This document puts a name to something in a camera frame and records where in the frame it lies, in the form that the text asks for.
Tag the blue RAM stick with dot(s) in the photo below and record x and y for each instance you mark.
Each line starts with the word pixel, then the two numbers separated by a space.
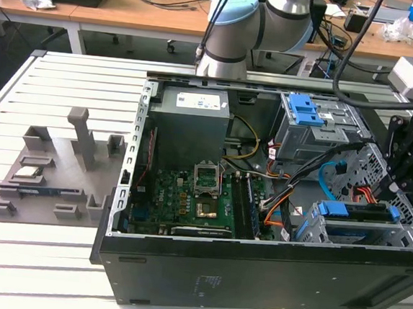
pixel 40 191

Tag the CPU socket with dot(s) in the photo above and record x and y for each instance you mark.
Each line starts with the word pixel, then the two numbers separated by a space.
pixel 206 211

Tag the clear plastic bag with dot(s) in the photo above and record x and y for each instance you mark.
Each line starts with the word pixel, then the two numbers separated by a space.
pixel 398 30

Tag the silver CPU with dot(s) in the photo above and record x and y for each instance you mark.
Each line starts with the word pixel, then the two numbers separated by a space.
pixel 27 172

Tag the crumpled white paper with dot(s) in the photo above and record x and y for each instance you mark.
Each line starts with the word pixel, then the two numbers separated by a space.
pixel 37 1

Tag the grey parts rack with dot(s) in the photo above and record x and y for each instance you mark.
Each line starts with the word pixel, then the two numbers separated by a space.
pixel 66 182

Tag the thin metal locking lever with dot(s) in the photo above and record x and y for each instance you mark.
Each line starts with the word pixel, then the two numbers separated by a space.
pixel 220 177

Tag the grey power supply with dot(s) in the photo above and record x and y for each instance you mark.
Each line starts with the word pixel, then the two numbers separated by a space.
pixel 187 131

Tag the black graphics card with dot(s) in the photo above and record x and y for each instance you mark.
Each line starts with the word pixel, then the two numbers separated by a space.
pixel 199 231

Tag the wooden desk white legs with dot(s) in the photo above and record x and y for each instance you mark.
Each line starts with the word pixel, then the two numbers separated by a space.
pixel 95 14
pixel 375 50

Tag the small black tower box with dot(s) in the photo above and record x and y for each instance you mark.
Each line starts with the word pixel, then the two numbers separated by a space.
pixel 318 16

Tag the hard disk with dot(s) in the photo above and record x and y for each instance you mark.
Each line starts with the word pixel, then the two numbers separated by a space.
pixel 335 208

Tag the installed RAM stick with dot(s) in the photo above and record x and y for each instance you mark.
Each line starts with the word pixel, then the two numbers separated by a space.
pixel 254 209

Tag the grey metal disk bay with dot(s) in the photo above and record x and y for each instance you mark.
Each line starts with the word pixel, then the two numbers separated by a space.
pixel 384 233

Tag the black open PC case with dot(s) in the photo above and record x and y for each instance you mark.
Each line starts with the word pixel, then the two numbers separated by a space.
pixel 253 281

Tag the grey optical drive cage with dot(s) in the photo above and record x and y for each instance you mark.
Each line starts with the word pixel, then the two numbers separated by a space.
pixel 301 141

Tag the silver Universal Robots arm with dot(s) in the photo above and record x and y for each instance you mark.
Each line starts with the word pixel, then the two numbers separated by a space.
pixel 238 34

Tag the blue plastic drive latch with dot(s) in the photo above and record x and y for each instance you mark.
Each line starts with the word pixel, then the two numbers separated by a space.
pixel 304 110

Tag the black RAM slot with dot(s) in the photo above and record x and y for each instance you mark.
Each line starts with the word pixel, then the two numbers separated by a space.
pixel 244 208
pixel 235 204

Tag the green motherboard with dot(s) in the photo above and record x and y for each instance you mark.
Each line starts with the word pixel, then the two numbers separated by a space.
pixel 173 198

